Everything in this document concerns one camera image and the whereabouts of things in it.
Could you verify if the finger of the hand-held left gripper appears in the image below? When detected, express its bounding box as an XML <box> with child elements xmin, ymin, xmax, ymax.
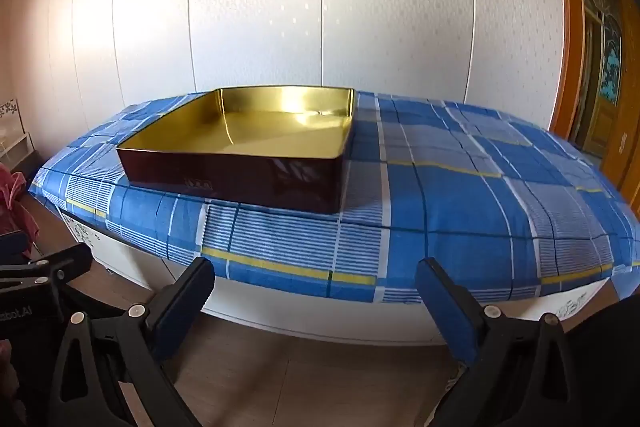
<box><xmin>0</xmin><ymin>243</ymin><xmax>94</xmax><ymax>297</ymax></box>
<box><xmin>0</xmin><ymin>231</ymin><xmax>32</xmax><ymax>261</ymax></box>

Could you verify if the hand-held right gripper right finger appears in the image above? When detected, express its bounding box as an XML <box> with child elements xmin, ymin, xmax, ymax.
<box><xmin>414</xmin><ymin>257</ymin><xmax>588</xmax><ymax>427</ymax></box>

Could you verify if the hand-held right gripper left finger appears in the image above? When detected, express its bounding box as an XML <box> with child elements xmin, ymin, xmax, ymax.
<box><xmin>47</xmin><ymin>257</ymin><xmax>217</xmax><ymax>427</ymax></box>

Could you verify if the gold tray with dark sides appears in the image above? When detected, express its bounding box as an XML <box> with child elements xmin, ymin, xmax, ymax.
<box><xmin>116</xmin><ymin>86</ymin><xmax>357</xmax><ymax>214</ymax></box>

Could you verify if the pink cloth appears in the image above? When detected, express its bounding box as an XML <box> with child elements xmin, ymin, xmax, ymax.
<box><xmin>0</xmin><ymin>164</ymin><xmax>42</xmax><ymax>258</ymax></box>

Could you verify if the white shelf unit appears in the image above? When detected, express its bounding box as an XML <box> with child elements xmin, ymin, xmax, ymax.
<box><xmin>0</xmin><ymin>97</ymin><xmax>34</xmax><ymax>172</ymax></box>

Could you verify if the blue plaid cloth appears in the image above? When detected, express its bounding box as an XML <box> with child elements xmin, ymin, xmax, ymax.
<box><xmin>27</xmin><ymin>91</ymin><xmax>640</xmax><ymax>306</ymax></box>

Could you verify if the white cabinet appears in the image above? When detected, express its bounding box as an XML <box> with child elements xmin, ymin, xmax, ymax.
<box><xmin>59</xmin><ymin>207</ymin><xmax>623</xmax><ymax>348</ymax></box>

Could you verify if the person's black clothing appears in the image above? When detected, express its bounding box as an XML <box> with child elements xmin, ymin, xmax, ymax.
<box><xmin>565</xmin><ymin>289</ymin><xmax>640</xmax><ymax>427</ymax></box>

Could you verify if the wooden door with glass panel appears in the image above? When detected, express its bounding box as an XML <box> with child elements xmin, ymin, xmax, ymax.
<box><xmin>572</xmin><ymin>0</ymin><xmax>625</xmax><ymax>156</ymax></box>

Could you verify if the wooden door frame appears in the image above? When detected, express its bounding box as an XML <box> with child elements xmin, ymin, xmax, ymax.
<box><xmin>542</xmin><ymin>0</ymin><xmax>588</xmax><ymax>144</ymax></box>

